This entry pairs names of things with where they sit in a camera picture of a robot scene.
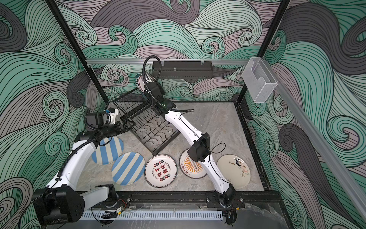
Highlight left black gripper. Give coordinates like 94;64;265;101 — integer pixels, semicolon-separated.
99;120;135;139

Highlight green red rimmed plate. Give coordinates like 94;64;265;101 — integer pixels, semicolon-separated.
135;73;155;96

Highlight black wire dish rack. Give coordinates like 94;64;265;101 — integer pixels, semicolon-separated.
112;88;180;156

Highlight white plate red characters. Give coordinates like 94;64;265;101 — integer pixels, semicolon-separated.
144;155;177;188

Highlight orange sunburst plate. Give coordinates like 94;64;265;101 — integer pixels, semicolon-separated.
179;149;207;179

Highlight cream plate with drawing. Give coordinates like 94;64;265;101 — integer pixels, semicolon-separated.
217;155;251;189

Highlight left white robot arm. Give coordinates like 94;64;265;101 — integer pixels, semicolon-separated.
31;108;135;226

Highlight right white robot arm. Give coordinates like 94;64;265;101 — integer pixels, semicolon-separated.
140;55;236;208

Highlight blue striped plate far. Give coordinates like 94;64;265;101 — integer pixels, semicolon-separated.
91;136;124;165

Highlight blue striped plate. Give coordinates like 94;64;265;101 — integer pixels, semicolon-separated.
91;136;124;165
111;152;145;186

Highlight blue striped plate near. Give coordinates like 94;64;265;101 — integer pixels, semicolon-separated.
111;152;145;186

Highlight black perforated metal tray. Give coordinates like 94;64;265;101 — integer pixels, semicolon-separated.
152;61;214;81

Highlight clear plastic holder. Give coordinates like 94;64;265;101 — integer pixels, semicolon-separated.
242;57;278;104

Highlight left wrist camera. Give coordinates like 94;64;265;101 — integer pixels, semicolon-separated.
105;108;119;125

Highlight aluminium rail back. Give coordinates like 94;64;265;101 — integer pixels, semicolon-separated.
86;58;249;65

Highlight aluminium rail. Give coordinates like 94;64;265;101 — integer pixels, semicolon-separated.
262;60;366;219
86;58;249;65

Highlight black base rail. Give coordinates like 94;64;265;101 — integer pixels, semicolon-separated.
54;190;284;209

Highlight white slotted cable duct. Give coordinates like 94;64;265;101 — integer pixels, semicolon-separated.
79;210;224;221

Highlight aluminium rail right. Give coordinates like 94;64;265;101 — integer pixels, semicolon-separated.
262;60;366;219

